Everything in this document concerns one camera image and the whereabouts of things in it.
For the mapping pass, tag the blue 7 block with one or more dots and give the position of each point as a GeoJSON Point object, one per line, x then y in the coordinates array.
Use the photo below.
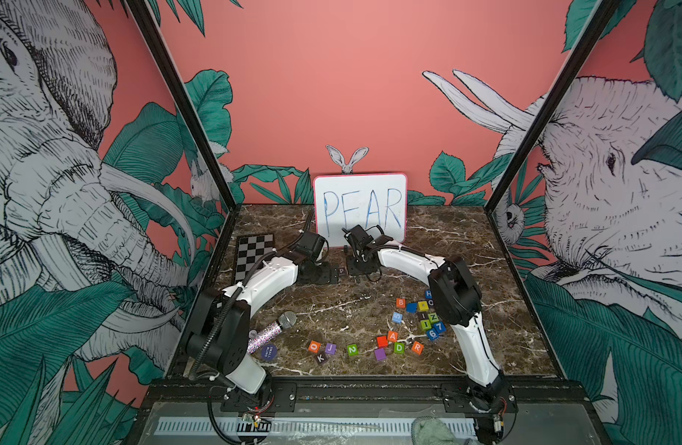
{"type": "Point", "coordinates": [440, 328]}

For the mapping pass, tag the blue 6 block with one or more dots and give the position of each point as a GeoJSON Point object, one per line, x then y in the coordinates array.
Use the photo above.
{"type": "Point", "coordinates": [432, 334]}

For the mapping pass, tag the green 2 block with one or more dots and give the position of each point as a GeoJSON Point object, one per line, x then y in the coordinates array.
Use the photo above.
{"type": "Point", "coordinates": [353, 350]}

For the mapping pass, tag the glitter toy microphone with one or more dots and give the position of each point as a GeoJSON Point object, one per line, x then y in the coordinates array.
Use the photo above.
{"type": "Point", "coordinates": [284, 322]}

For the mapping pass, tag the green cloth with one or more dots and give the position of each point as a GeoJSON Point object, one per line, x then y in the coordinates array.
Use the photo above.
{"type": "Point", "coordinates": [432, 431]}

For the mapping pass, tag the black white checkerboard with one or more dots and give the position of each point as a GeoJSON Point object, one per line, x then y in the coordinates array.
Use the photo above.
{"type": "Point", "coordinates": [248, 249]}

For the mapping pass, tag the purple J block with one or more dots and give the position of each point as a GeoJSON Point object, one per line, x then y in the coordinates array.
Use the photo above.
{"type": "Point", "coordinates": [330, 349]}

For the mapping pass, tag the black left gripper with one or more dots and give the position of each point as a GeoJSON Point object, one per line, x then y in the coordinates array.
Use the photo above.
{"type": "Point", "coordinates": [325, 273]}

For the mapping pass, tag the pink framed whiteboard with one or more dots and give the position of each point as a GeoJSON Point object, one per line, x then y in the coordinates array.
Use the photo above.
{"type": "Point", "coordinates": [344, 201]}

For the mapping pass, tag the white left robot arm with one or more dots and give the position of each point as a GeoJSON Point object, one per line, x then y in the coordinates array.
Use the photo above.
{"type": "Point", "coordinates": [216, 332]}

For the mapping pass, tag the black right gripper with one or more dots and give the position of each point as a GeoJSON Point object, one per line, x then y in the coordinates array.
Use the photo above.
{"type": "Point", "coordinates": [350, 267]}

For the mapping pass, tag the dark purple round disc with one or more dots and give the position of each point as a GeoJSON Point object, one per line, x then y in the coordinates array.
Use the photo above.
{"type": "Point", "coordinates": [269, 352]}

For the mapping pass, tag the orange R block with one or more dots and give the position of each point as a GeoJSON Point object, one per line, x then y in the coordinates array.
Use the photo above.
{"type": "Point", "coordinates": [417, 348]}

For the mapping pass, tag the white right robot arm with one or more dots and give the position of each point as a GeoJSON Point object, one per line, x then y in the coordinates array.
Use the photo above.
{"type": "Point", "coordinates": [455, 293]}

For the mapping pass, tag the orange O block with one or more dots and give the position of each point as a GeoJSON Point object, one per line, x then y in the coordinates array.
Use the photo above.
{"type": "Point", "coordinates": [314, 347]}

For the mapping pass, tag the red block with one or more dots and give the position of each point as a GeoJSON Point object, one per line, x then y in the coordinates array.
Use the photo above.
{"type": "Point", "coordinates": [382, 342]}

